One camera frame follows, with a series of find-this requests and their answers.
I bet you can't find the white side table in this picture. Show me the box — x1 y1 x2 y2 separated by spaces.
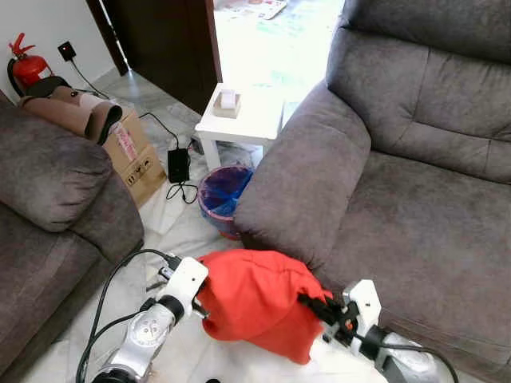
194 81 287 171

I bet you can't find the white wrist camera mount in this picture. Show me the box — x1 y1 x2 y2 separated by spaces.
160 256 210 310
342 279 382 340

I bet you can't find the small white box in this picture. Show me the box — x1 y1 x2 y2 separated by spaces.
212 87 243 120

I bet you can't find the brown cardboard box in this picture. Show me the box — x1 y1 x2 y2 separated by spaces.
102 108 168 209

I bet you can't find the pink waste bin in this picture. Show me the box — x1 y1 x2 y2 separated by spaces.
197 163 256 241

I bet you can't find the small grey fabric sofa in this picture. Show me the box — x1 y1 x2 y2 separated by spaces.
0 89 145 376

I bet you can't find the black bag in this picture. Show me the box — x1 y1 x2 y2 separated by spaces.
26 75 74 98

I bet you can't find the black power adapter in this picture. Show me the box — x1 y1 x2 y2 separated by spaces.
167 148 192 184

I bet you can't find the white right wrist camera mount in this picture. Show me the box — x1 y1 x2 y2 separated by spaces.
342 279 382 340

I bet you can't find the black mains cable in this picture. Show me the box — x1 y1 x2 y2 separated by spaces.
70 60 181 152

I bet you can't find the printed floor mat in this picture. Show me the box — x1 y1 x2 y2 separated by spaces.
213 0 288 21

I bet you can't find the thin black adapter cord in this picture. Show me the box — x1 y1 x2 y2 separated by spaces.
165 182 199 205

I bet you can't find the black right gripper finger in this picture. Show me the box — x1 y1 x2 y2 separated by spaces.
297 292 332 318

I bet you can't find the dark brown wooden door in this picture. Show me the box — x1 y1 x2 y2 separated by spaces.
86 0 224 114

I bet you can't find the blue bin liner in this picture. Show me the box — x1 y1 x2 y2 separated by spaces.
200 164 254 218

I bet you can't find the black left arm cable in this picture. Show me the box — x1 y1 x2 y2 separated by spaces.
76 248 172 383

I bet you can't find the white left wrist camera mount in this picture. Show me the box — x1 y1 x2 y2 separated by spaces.
160 256 210 310

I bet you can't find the red fire extinguisher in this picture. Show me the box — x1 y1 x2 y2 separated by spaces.
6 33 53 90

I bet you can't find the black wall socket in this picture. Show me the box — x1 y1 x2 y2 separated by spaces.
57 41 78 62

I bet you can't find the large grey fabric sofa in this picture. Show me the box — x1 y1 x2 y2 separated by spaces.
234 0 511 383

